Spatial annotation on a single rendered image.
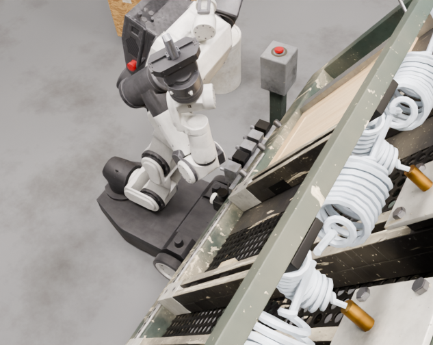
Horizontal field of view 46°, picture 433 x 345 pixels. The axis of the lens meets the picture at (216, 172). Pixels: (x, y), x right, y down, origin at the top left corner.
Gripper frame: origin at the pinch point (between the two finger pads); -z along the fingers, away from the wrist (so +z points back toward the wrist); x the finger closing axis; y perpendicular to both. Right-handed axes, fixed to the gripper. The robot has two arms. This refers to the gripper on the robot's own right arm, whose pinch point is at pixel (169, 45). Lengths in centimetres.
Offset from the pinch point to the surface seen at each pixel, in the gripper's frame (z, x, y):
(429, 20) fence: 32, 69, 8
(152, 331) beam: 58, -40, 40
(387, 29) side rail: 63, 75, -12
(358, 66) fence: 55, 55, -1
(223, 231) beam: 69, -8, 21
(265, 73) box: 96, 40, -39
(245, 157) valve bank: 93, 13, -8
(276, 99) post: 112, 42, -34
